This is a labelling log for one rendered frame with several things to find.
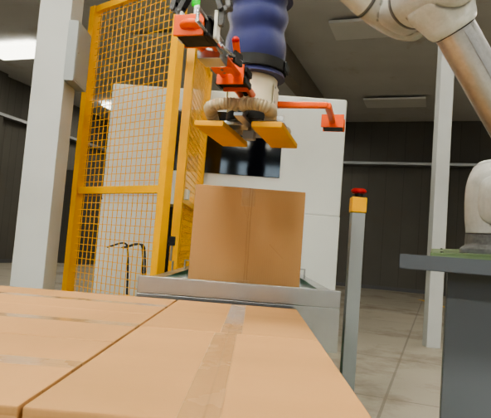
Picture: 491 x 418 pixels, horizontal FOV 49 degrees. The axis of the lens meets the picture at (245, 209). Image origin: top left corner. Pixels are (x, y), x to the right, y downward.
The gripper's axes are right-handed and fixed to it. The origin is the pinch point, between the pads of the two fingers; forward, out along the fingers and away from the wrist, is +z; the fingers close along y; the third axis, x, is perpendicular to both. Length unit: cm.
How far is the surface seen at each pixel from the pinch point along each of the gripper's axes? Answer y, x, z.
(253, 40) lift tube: 0, -49, -17
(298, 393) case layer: -36, 44, 70
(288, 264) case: -14, -72, 56
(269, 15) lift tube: -5, -51, -27
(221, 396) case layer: -27, 51, 70
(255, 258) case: -2, -70, 55
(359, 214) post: -35, -128, 32
